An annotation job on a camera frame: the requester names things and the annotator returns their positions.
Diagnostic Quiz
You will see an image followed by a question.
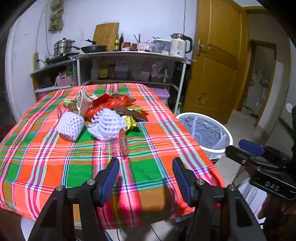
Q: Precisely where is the red round lid cup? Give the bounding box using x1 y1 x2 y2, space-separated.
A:
118 128 129 156

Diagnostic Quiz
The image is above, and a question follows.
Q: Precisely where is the white foam net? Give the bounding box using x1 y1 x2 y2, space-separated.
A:
87 108 126 141
56 111 85 141

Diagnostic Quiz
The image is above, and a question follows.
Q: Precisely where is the yellow snack wrapper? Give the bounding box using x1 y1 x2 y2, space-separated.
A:
127 105 149 115
122 115 137 132

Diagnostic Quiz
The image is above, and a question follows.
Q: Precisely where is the white paper bag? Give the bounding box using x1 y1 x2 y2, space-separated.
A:
76 90 98 118

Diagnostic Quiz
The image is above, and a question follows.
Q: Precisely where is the white trash bin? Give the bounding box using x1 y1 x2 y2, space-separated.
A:
176 112 233 163

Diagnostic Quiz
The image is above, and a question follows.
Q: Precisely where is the right hand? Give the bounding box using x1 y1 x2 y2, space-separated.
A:
258 194 295 219

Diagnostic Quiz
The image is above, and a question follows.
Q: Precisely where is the plaid tablecloth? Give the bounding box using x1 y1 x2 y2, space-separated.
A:
1 83 224 229

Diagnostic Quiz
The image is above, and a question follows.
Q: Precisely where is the green floor bottle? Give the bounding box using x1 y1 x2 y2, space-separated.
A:
174 102 182 116

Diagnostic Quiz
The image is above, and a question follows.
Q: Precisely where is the brown wrapper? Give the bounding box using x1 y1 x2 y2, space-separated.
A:
113 107 148 122

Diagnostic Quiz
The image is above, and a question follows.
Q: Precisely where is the wooden door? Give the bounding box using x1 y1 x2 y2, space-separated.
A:
183 1 248 124

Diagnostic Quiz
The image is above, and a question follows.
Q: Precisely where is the red mesh bag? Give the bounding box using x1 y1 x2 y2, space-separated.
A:
86 94 135 120

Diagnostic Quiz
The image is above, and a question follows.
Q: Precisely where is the red plastic wrapper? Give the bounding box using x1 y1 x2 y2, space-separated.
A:
92 93 113 108

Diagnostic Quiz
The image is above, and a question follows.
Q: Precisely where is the green snack packet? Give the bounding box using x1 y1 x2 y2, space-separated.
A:
63 98 79 114

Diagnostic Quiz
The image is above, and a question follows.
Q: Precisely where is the purple lid storage box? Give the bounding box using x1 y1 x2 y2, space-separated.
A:
151 88 170 105

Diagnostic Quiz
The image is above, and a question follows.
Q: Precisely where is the pink basket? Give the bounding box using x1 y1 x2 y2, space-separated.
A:
56 75 74 87

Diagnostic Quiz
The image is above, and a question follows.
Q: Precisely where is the metal shelf unit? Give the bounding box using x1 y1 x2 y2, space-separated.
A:
71 51 195 113

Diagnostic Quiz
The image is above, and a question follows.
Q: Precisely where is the wooden side cabinet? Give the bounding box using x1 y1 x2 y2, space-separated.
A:
30 59 78 101

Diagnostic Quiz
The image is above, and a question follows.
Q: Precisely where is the white electric kettle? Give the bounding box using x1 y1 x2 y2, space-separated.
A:
170 33 193 57

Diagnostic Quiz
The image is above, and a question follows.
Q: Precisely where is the black frying pan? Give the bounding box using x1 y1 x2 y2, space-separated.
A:
81 39 107 54

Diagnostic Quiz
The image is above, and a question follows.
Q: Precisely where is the induction cooker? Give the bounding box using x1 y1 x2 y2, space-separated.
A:
45 52 79 65

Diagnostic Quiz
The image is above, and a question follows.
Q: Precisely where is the green oil bottle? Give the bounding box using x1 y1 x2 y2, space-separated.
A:
113 34 119 51

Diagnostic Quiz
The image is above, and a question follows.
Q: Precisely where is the red lid jar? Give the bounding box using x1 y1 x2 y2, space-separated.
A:
122 42 132 52

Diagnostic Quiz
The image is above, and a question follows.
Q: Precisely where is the clear plastic container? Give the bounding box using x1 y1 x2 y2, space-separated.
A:
152 39 171 55

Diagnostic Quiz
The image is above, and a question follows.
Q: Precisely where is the pink utensil holder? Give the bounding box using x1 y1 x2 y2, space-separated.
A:
137 42 153 52

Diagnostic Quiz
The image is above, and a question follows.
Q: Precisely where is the steel steamer pot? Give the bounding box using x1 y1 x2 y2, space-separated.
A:
54 38 80 56

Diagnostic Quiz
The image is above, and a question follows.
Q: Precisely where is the dark sauce bottle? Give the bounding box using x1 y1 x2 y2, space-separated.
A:
119 33 124 51

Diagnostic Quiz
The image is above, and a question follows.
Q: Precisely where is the wooden cutting board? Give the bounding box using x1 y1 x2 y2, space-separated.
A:
93 23 119 52

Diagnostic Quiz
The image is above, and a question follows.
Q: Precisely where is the green hanging cloth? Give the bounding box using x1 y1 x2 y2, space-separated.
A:
49 0 64 32

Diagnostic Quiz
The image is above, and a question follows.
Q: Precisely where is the wall power strip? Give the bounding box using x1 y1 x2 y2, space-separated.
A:
32 52 39 71

